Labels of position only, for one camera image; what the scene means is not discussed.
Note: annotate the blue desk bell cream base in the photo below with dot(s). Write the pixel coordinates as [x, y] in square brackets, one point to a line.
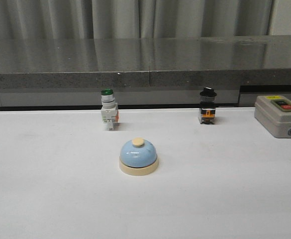
[138, 157]

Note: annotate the grey stone counter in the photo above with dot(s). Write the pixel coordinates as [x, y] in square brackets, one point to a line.
[143, 73]

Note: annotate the grey curtain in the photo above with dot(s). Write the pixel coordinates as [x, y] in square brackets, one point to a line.
[101, 19]

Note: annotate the green pushbutton switch white body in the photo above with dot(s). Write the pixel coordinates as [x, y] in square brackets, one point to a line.
[109, 110]

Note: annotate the black rotary selector switch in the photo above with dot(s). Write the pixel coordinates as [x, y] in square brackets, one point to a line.
[207, 107]

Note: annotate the grey push button switch box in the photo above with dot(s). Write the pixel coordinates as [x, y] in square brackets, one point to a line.
[274, 113]

